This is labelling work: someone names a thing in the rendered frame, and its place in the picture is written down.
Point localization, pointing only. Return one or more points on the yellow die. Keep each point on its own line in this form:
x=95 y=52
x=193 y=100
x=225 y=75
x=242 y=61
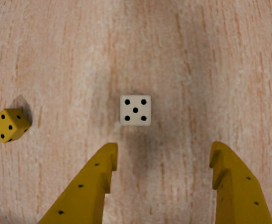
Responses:
x=13 y=124

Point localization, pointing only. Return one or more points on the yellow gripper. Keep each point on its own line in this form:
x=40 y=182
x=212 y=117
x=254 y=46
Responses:
x=240 y=199

